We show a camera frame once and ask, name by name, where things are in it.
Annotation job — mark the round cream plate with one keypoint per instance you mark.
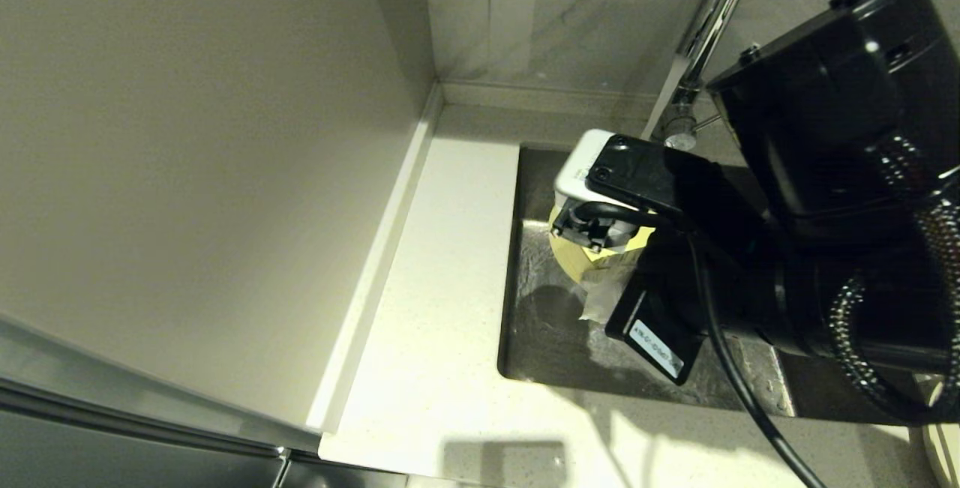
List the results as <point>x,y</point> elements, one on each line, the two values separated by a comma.
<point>946,443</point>

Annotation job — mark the metal cabinet trim strip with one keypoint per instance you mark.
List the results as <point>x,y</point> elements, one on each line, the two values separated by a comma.
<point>150,422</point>

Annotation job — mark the dark glossy cabinet door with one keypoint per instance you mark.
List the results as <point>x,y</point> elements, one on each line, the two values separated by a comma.
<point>112,462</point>

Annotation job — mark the pale yellow bowl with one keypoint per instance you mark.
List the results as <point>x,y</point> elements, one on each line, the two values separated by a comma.
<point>581,259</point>

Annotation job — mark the stainless steel sink basin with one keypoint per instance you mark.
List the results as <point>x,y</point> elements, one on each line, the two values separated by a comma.
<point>540,345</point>

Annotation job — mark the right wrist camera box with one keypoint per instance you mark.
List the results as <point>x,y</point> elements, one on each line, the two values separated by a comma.
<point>637,177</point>

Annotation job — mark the thin chrome faucet lever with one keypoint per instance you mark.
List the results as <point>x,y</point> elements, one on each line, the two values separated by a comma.
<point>706,123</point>

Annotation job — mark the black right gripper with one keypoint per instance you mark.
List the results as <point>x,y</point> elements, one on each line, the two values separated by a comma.
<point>675,308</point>

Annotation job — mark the tall pale cabinet side panel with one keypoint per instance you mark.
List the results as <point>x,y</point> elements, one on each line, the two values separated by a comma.
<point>187,173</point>

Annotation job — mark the tall chrome faucet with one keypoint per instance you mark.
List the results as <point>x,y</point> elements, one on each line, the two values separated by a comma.
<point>712,16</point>

